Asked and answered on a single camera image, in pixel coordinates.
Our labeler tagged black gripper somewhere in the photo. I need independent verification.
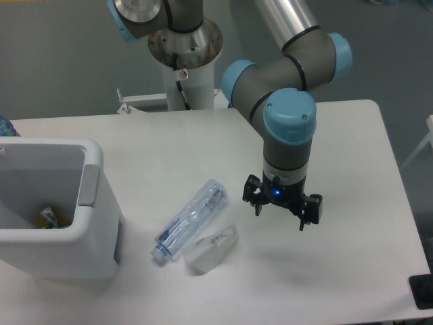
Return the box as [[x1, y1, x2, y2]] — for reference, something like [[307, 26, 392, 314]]
[[242, 171, 323, 231]]

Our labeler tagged clear plastic bottle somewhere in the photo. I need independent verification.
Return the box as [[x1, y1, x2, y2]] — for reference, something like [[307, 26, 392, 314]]
[[151, 179, 227, 266]]

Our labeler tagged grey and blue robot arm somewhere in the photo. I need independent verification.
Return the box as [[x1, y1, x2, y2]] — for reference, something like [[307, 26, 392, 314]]
[[108, 1, 352, 225]]

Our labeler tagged white trash can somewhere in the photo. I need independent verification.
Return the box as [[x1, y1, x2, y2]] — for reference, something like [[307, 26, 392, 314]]
[[1, 137, 124, 279]]

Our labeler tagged black object at edge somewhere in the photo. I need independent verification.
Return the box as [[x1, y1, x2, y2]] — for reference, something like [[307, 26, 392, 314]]
[[409, 274, 432, 310]]

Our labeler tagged yellow wrapper in bin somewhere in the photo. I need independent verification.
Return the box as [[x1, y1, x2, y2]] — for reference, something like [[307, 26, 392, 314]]
[[35, 207, 72, 229]]

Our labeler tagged white frame at right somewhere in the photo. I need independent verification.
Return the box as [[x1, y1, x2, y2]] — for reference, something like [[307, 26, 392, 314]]
[[400, 115, 432, 169]]

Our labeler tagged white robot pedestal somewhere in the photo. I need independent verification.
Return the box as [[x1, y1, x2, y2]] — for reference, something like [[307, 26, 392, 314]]
[[148, 18, 223, 111]]

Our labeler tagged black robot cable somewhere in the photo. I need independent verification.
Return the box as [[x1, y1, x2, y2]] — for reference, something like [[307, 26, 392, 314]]
[[171, 52, 192, 111]]

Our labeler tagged white base bracket left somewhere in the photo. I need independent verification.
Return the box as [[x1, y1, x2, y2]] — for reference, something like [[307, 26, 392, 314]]
[[116, 88, 168, 114]]

